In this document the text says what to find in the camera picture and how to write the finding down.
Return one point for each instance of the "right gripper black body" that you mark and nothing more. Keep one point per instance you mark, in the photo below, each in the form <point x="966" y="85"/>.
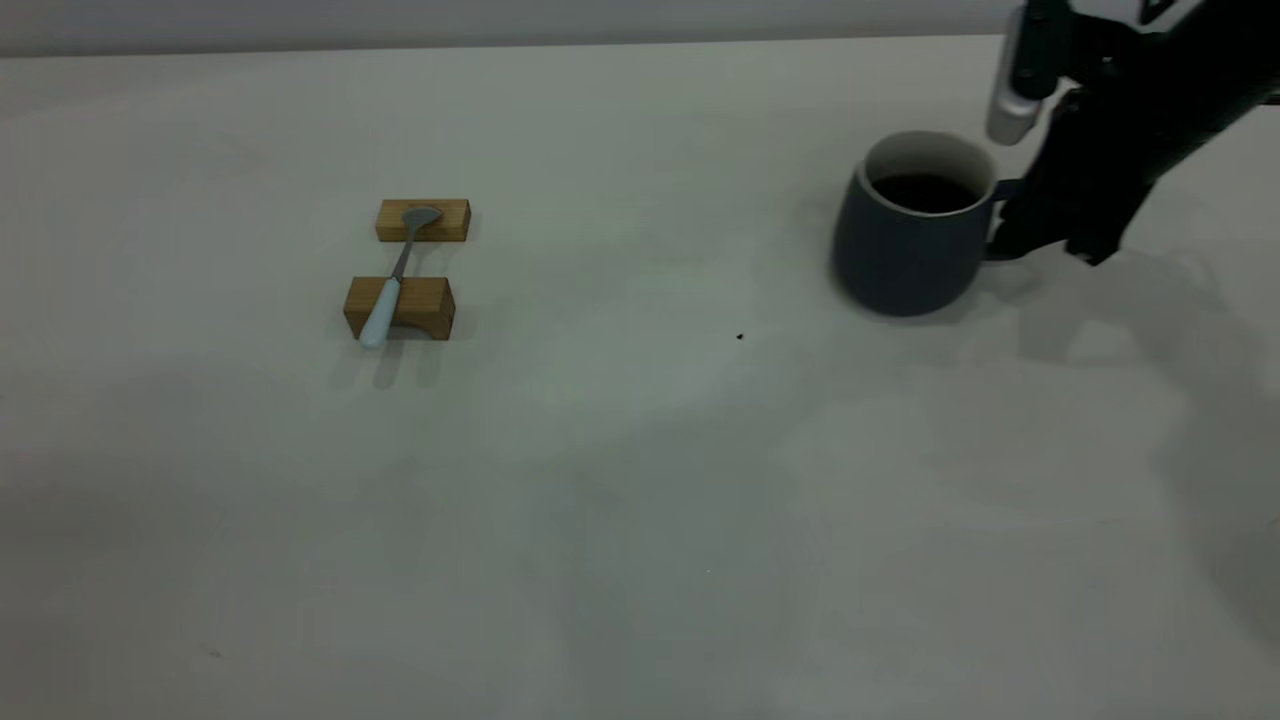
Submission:
<point x="1120" y="140"/>

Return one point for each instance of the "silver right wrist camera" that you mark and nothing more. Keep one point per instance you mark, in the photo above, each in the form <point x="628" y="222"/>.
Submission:
<point x="1010" y="110"/>

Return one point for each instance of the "arched wooden block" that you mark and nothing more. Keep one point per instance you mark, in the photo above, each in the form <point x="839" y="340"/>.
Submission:
<point x="425" y="305"/>

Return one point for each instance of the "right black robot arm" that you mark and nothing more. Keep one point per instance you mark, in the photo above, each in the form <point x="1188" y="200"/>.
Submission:
<point x="1225" y="35"/>

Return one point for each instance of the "dark coffee liquid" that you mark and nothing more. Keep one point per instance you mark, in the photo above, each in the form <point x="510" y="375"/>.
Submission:
<point x="925" y="192"/>

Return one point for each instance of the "dark grey ceramic mug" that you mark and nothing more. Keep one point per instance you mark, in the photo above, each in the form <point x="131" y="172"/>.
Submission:
<point x="900" y="265"/>

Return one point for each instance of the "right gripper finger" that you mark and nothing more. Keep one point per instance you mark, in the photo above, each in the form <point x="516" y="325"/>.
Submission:
<point x="1035" y="225"/>
<point x="1098" y="235"/>

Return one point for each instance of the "flat wooden block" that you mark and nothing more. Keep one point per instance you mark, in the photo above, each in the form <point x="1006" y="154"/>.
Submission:
<point x="450" y="222"/>

